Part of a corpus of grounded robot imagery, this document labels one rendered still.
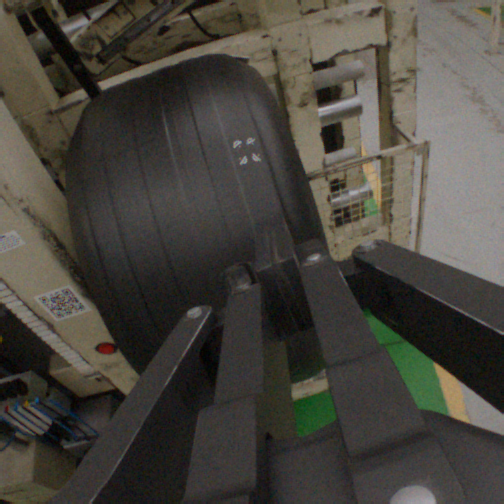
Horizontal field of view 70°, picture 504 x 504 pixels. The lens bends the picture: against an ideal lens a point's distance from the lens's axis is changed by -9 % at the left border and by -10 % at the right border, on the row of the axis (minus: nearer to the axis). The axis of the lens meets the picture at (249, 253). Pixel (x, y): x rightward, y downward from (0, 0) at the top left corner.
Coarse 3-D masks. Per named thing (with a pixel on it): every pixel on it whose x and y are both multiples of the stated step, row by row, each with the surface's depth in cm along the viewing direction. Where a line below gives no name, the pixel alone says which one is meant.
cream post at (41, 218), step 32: (0, 128) 50; (0, 160) 48; (32, 160) 57; (0, 192) 49; (32, 192) 55; (0, 224) 52; (32, 224) 54; (64, 224) 62; (0, 256) 56; (32, 256) 58; (64, 256) 60; (32, 288) 62; (64, 320) 69; (96, 320) 71; (96, 352) 78; (128, 384) 89
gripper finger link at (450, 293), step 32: (352, 256) 13; (384, 256) 11; (416, 256) 11; (416, 288) 9; (448, 288) 9; (480, 288) 8; (384, 320) 12; (416, 320) 10; (448, 320) 8; (480, 320) 7; (448, 352) 9; (480, 352) 7; (480, 384) 8
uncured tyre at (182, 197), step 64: (192, 64) 53; (128, 128) 47; (192, 128) 45; (256, 128) 45; (128, 192) 44; (192, 192) 44; (256, 192) 43; (128, 256) 44; (192, 256) 44; (128, 320) 46
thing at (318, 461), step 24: (336, 432) 6; (432, 432) 5; (456, 432) 5; (480, 432) 5; (288, 456) 6; (312, 456) 6; (336, 456) 6; (456, 456) 5; (480, 456) 5; (288, 480) 6; (312, 480) 6; (336, 480) 5; (480, 480) 4
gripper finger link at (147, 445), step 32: (192, 320) 13; (160, 352) 12; (192, 352) 11; (160, 384) 10; (192, 384) 11; (128, 416) 9; (160, 416) 9; (192, 416) 10; (96, 448) 8; (128, 448) 8; (160, 448) 9; (192, 448) 10; (96, 480) 7; (128, 480) 8; (160, 480) 9
